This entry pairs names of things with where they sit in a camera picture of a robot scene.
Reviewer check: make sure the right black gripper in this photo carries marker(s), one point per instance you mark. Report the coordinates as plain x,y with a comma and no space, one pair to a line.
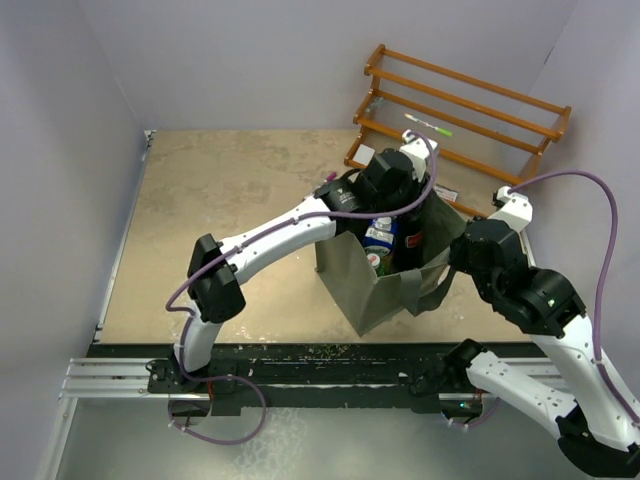
456,256

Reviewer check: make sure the glass cola bottle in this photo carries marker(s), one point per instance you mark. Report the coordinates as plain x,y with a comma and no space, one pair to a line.
410,241

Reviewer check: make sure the blue white beverage carton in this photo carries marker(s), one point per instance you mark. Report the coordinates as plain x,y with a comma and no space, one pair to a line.
380,236

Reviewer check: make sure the green bottle white cap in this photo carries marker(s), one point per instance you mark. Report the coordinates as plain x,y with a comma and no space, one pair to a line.
381,264

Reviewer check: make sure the green canvas bag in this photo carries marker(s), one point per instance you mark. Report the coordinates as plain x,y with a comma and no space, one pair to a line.
367,300

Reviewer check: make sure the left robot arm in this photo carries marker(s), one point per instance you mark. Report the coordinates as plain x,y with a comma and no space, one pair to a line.
394,183

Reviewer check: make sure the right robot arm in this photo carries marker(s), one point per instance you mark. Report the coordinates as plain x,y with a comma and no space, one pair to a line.
595,421

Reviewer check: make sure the small red white packet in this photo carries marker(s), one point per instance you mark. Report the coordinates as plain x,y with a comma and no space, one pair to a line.
446,193

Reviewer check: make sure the green marker pen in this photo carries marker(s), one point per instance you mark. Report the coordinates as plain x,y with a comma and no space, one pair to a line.
424,123

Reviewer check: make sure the white card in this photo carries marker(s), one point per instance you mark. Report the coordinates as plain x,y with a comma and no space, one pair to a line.
363,155

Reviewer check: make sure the wooden shelf rack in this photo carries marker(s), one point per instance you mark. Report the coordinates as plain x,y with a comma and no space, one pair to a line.
499,135

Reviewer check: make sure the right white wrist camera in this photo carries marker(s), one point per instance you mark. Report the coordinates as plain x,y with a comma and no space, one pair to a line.
513,208

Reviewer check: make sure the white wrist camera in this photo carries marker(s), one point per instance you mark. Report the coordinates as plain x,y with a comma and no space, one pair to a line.
513,208
418,151

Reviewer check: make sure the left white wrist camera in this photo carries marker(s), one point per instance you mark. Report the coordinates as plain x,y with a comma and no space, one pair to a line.
418,151

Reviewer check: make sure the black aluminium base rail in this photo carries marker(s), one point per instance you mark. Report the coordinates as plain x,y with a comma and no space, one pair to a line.
408,376

